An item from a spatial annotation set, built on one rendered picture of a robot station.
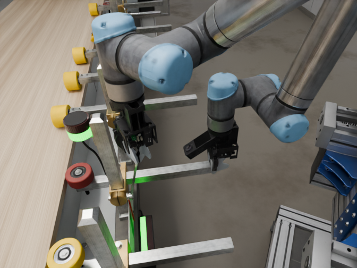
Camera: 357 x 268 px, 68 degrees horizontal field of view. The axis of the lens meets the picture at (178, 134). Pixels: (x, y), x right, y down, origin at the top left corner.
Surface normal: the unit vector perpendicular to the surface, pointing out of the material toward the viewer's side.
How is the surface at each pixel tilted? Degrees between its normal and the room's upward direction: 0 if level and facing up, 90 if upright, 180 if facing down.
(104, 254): 90
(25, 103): 0
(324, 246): 0
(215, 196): 0
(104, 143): 90
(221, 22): 86
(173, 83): 88
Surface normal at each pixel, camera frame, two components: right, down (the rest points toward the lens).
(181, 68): 0.72, 0.42
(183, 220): -0.04, -0.74
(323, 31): -0.75, 0.26
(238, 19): -0.48, 0.77
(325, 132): -0.42, 0.62
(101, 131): 0.15, 0.66
